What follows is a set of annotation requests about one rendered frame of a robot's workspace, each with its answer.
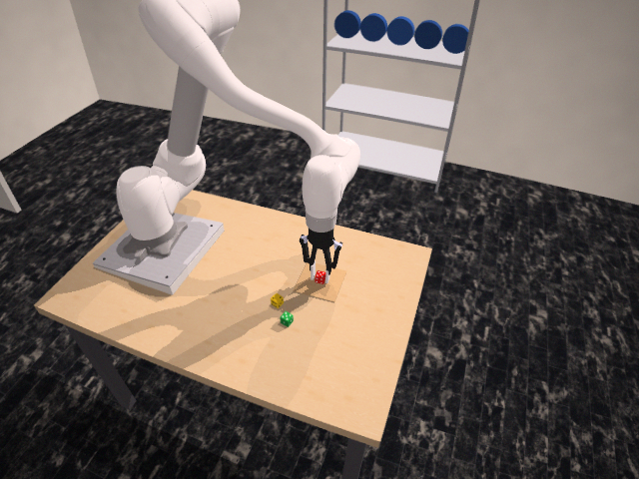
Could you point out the green die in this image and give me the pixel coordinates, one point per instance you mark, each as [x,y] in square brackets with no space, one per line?
[287,319]

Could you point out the yellow die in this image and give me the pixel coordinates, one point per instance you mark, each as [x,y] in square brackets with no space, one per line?
[277,300]

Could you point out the tan square mat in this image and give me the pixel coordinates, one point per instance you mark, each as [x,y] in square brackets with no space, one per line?
[327,291]

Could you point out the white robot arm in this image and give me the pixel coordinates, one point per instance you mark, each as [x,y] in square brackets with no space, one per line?
[147,197]

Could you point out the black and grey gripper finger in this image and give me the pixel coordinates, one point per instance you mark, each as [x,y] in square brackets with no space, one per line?
[306,254]
[327,258]

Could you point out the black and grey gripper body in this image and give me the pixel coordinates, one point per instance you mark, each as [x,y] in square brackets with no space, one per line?
[320,238]

